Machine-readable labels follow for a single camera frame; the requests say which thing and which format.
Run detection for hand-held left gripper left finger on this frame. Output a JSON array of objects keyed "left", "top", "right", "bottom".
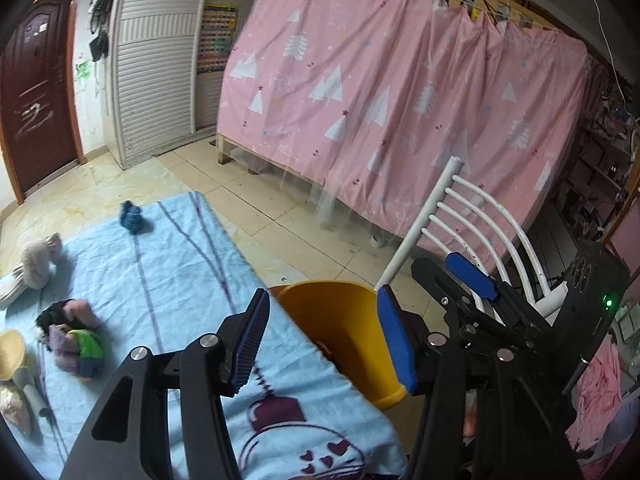
[{"left": 59, "top": 287, "right": 273, "bottom": 480}]

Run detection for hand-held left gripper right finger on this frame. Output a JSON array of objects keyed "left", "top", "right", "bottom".
[{"left": 377, "top": 286, "right": 583, "bottom": 480}]

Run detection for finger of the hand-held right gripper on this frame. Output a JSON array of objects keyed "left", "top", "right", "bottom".
[
  {"left": 445, "top": 251, "right": 557, "bottom": 342},
  {"left": 410, "top": 257, "right": 542, "bottom": 362}
]

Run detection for yellow plastic bin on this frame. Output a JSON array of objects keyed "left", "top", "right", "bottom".
[{"left": 270, "top": 281, "right": 408, "bottom": 411}]

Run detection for cream paper bowl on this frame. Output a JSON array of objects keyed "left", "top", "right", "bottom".
[{"left": 0, "top": 330, "right": 27, "bottom": 381}]

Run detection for pale pink tissue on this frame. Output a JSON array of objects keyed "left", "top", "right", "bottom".
[{"left": 0, "top": 385, "right": 32, "bottom": 434}]

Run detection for pink crumpled garment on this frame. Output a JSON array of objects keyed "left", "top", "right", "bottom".
[{"left": 565, "top": 342, "right": 624, "bottom": 462}]

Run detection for white metal chair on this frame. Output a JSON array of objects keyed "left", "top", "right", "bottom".
[{"left": 375, "top": 156, "right": 571, "bottom": 322}]

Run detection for light blue printed tablecloth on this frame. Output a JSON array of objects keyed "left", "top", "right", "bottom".
[{"left": 0, "top": 191, "right": 408, "bottom": 480}]

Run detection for sheer white net curtain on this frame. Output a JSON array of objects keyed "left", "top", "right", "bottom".
[{"left": 220, "top": 135, "right": 401, "bottom": 247}]

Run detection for cluttered dark shelf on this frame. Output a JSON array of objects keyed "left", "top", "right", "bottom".
[{"left": 555, "top": 55, "right": 640, "bottom": 283}]

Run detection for pink crumpled cloth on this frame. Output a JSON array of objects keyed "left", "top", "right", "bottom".
[{"left": 64, "top": 299, "right": 102, "bottom": 332}]

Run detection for blue crumpled cloth ball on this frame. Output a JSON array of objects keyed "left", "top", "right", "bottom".
[{"left": 119, "top": 201, "right": 146, "bottom": 234}]

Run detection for pink tree print curtain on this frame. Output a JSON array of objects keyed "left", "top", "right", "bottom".
[{"left": 217, "top": 0, "right": 594, "bottom": 275}]

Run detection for beige fluffy ball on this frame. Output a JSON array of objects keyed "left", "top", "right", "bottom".
[{"left": 21, "top": 233, "right": 64, "bottom": 289}]

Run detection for white slatted wardrobe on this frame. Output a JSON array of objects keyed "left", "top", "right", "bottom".
[{"left": 107, "top": 0, "right": 217, "bottom": 170}]

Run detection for dark brown door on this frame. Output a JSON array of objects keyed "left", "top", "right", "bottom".
[{"left": 0, "top": 0, "right": 87, "bottom": 206}]

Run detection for black hanging bags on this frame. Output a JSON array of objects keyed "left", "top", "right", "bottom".
[{"left": 89, "top": 0, "right": 119, "bottom": 62}]

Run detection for white wall cable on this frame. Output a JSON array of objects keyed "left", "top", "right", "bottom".
[{"left": 584, "top": 0, "right": 632, "bottom": 107}]

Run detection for colourful grid wall chart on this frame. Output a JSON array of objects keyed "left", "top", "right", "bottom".
[{"left": 197, "top": 2, "right": 239, "bottom": 77}]

